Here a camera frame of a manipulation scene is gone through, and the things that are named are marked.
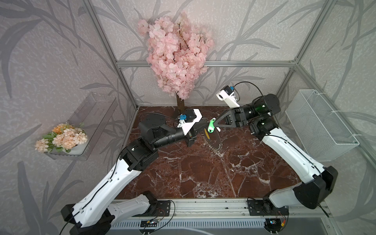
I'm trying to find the key with green tag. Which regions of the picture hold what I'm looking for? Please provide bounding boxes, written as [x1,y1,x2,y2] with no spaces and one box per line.
[207,118,216,133]

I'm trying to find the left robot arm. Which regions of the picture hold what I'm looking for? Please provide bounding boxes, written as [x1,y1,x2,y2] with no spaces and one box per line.
[61,109,215,235]

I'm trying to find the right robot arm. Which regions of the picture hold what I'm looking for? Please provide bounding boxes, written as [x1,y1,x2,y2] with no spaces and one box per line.
[213,91,338,210]

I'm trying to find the pink cherry blossom tree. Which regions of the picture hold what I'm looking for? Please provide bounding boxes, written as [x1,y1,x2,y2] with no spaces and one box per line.
[138,12,214,113]

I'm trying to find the peach flower bouquet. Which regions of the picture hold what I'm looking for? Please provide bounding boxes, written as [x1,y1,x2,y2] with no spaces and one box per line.
[34,122,89,153]

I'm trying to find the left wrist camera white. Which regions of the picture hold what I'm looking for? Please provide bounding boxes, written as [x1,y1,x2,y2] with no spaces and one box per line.
[177,109,202,136]

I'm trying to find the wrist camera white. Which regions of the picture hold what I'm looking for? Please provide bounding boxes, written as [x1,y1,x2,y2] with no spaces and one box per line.
[177,109,202,136]
[216,86,240,108]

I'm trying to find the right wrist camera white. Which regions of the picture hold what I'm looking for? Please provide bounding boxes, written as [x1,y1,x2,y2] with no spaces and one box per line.
[216,86,240,108]

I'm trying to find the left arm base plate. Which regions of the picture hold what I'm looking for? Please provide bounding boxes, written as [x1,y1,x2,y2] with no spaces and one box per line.
[133,200,171,217]

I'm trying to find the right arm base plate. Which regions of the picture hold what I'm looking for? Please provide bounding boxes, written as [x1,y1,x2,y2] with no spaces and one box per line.
[246,198,289,216]

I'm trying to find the white wire mesh basket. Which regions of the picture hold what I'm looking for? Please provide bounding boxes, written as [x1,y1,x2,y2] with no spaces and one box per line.
[286,90,359,162]

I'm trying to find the clear acrylic wall shelf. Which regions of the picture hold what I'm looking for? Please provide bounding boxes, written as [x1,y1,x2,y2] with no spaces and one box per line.
[46,92,118,161]

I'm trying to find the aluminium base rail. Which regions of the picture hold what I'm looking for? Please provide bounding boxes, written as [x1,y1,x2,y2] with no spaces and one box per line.
[107,198,331,222]

